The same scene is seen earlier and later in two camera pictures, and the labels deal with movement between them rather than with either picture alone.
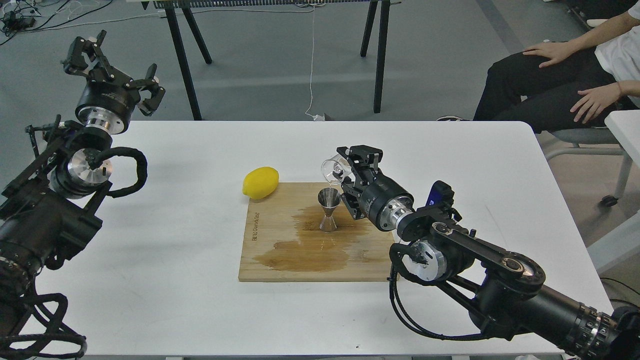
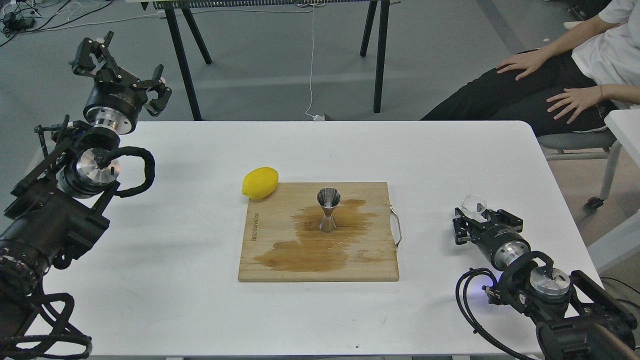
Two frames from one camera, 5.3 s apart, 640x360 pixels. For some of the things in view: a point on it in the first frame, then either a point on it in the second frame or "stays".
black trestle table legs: x=170 y=6 stays
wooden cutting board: x=282 y=240 stays
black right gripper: x=384 y=200 to x=500 y=240
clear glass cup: x=334 y=169 to x=468 y=206
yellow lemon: x=260 y=182 stays
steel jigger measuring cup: x=328 y=198 stays
